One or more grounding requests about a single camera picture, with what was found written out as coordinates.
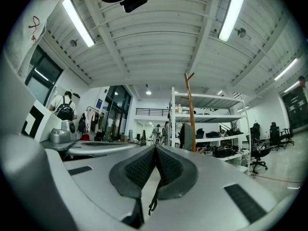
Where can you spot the clothes rail with garments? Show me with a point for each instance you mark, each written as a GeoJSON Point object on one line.
{"type": "Point", "coordinates": [92, 121]}

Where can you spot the person's white printed shirt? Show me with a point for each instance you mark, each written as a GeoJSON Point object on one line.
{"type": "Point", "coordinates": [26, 37]}

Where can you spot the long ceiling tube light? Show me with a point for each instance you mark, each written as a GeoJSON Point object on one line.
{"type": "Point", "coordinates": [232, 11]}
{"type": "Point", "coordinates": [291, 86]}
{"type": "Point", "coordinates": [78, 21]}
{"type": "Point", "coordinates": [286, 69]}

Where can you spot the black head-worn camera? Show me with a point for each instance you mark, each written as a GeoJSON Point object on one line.
{"type": "Point", "coordinates": [133, 2]}

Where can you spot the white metal shelving unit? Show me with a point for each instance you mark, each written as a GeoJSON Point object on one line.
{"type": "Point", "coordinates": [216, 117]}

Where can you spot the black framed glass door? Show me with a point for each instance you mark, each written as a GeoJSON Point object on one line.
{"type": "Point", "coordinates": [119, 112]}

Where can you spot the black framed window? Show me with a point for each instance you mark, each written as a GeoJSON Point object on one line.
{"type": "Point", "coordinates": [44, 78]}

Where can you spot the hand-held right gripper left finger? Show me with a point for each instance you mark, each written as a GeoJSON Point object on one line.
{"type": "Point", "coordinates": [101, 177]}

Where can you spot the black office chair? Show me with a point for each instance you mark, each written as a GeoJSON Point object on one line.
{"type": "Point", "coordinates": [255, 131]}
{"type": "Point", "coordinates": [258, 153]}
{"type": "Point", "coordinates": [276, 135]}

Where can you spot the round ceiling lamp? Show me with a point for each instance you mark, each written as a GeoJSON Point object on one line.
{"type": "Point", "coordinates": [148, 93]}

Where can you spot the white plastic bottle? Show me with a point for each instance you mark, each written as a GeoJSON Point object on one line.
{"type": "Point", "coordinates": [179, 109]}

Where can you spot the black metal railing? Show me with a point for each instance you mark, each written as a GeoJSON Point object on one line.
{"type": "Point", "coordinates": [151, 111]}

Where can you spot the round metal ceiling disc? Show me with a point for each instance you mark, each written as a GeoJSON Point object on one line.
{"type": "Point", "coordinates": [241, 32]}
{"type": "Point", "coordinates": [73, 43]}

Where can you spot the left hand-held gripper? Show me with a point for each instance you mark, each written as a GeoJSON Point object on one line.
{"type": "Point", "coordinates": [57, 136]}

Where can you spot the brown wooden coat stand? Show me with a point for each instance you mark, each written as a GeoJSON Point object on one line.
{"type": "Point", "coordinates": [190, 100]}

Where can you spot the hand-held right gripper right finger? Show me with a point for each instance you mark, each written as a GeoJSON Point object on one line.
{"type": "Point", "coordinates": [207, 177]}

